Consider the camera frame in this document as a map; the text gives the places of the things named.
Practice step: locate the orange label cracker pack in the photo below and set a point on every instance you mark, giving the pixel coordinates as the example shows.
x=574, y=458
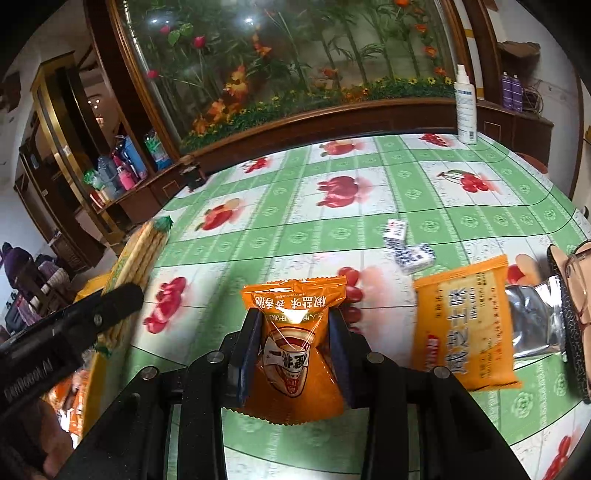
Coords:
x=69, y=406

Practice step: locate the brown wooden sideboard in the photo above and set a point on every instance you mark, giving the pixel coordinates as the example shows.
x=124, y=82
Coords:
x=147, y=194

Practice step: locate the wooden chair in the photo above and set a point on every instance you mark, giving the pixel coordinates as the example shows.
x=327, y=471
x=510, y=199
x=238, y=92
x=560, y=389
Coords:
x=46, y=290

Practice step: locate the black jar with lid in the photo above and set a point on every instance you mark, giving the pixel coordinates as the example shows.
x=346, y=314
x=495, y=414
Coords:
x=194, y=179

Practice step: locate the glass flower display cabinet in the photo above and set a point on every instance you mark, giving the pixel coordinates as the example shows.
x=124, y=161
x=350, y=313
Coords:
x=286, y=60

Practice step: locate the person's left hand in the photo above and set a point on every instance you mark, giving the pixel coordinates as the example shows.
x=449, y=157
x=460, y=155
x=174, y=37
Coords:
x=55, y=434

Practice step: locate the grey-blue jug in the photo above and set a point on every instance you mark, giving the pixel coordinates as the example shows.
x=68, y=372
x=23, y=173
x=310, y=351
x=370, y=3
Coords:
x=108, y=175

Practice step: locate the yellow cardboard box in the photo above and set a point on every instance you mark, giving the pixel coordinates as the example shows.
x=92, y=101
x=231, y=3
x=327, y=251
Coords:
x=94, y=392

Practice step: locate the gold framed pillar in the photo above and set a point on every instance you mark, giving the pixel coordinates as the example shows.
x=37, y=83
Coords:
x=55, y=138

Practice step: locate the black-white dotted small packet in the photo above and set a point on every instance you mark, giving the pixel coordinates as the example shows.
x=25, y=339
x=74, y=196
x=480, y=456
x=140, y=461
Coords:
x=415, y=259

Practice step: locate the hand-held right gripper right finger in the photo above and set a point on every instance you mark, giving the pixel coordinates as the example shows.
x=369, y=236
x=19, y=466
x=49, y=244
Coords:
x=341, y=360

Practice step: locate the green label cracker pack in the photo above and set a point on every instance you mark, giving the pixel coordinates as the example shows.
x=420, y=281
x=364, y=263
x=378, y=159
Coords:
x=138, y=263

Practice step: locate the blue thermos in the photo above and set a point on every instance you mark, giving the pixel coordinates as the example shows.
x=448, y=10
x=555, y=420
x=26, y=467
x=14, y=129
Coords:
x=136, y=159

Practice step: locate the small white packet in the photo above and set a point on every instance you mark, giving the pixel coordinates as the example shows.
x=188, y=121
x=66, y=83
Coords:
x=395, y=230

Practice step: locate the pink bottle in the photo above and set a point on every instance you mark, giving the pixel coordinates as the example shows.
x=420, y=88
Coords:
x=127, y=180

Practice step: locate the orange pouch snack packet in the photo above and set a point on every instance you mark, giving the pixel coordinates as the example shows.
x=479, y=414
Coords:
x=293, y=350

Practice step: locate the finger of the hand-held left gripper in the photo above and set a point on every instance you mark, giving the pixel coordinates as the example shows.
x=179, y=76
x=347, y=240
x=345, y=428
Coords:
x=106, y=309

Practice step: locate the silver foil snack packet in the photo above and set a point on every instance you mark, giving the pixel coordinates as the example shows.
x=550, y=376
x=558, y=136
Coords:
x=535, y=318

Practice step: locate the green plastic bag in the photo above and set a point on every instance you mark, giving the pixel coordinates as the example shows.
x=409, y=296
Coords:
x=92, y=179

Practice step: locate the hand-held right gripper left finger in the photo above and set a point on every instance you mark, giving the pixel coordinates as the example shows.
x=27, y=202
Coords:
x=247, y=360

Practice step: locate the blue-green plastic bag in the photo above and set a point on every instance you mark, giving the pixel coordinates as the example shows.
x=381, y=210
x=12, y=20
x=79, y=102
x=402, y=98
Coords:
x=158, y=152

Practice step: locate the red and white boxes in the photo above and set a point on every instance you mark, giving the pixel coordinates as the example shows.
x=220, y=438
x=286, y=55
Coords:
x=101, y=196

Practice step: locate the wooden wall shelf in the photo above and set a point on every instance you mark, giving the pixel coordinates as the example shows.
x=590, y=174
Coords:
x=519, y=48

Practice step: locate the purple bottle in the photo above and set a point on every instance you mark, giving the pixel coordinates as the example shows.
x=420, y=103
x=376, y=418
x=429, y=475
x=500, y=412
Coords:
x=518, y=94
x=507, y=92

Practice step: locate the black thermos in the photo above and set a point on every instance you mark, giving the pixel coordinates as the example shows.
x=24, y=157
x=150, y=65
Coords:
x=120, y=154

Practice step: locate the white spray bottle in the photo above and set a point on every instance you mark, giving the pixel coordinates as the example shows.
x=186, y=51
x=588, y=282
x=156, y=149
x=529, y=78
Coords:
x=466, y=110

